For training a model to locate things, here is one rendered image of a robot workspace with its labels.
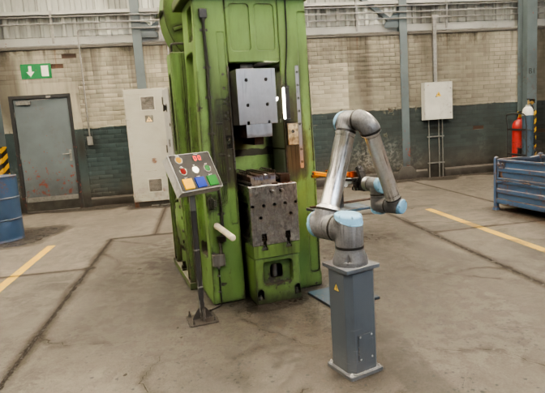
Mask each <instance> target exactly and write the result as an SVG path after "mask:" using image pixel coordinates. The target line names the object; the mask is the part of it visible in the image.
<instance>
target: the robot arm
mask: <svg viewBox="0 0 545 393"><path fill-rule="evenodd" d="M333 125H334V129H335V130H336V131H335V132H336V134H335V137H334V141H333V148H332V152H331V156H330V160H329V164H328V171H327V174H326V178H325V183H324V189H323V193H322V197H321V201H320V204H318V205H317V206H316V207H315V210H314V211H313V212H311V213H310V214H309V216H308V217H307V230H308V232H309V233H310V234H311V235H312V236H314V237H318V238H322V239H326V240H330V241H335V244H336V250H335V253H334V255H333V265H334V266H336V267H343V268H356V267H364V266H366V265H367V264H368V257H367V254H366V252H365V250H364V240H363V217H362V215H361V214H360V213H359V212H356V211H342V210H341V209H340V204H341V197H342V193H343V189H344V187H347V186H348V185H349V184H351V183H352V182H353V186H352V190H361V191H370V198H371V212H372V213H374V214H378V215H382V214H385V212H386V213H393V214H403V213H404V212H405V211H406V208H407V202H406V201H405V200H404V199H401V195H400V193H399V190H398V188H397V183H396V181H395V178H394V176H393V171H392V169H391V166H390V163H389V161H388V157H387V154H386V151H385V149H384V145H383V142H382V139H381V137H380V131H381V128H380V124H379V123H378V122H377V120H376V119H375V118H374V117H373V116H372V115H371V114H369V113H368V112H366V111H364V110H361V109H357V110H345V111H341V112H339V113H337V114H336V116H335V117H334V119H333ZM356 130H357V131H358V132H359V133H360V135H361V137H363V138H364V139H365V140H366V143H367V147H368V150H369V152H370V155H371V158H372V161H373V164H374V166H375V170H376V173H377V176H378V177H367V176H366V174H365V172H364V169H363V167H362V166H361V165H359V166H356V167H355V170H356V172H357V174H358V177H353V178H346V174H347V170H348V166H349V162H350V155H351V151H352V147H353V143H354V136H355V135H356ZM348 181H350V182H348Z"/></svg>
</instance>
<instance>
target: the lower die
mask: <svg viewBox="0 0 545 393"><path fill-rule="evenodd" d="M255 170H258V171H261V172H266V173H268V175H264V174H263V173H259V172H256V171H252V170H249V169H246V171H247V172H250V173H249V174H248V173H247V182H250V183H251V184H252V185H253V186H258V185H266V184H272V182H276V175H275V173H271V172H267V171H263V170H259V169H255ZM250 174H251V175H250ZM260 183H262V184H260Z"/></svg>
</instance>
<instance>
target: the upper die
mask: <svg viewBox="0 0 545 393"><path fill-rule="evenodd" d="M233 128H234V138H256V137H267V136H273V128H272V123H267V124H255V125H242V126H233Z"/></svg>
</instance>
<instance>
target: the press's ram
mask: <svg viewBox="0 0 545 393"><path fill-rule="evenodd" d="M229 75H230V95H231V106H232V117H233V126H242V125H255V124H267V123H278V118H277V101H278V97H277V94H276V80H275V68H254V69H235V70H232V71H230V72H229Z"/></svg>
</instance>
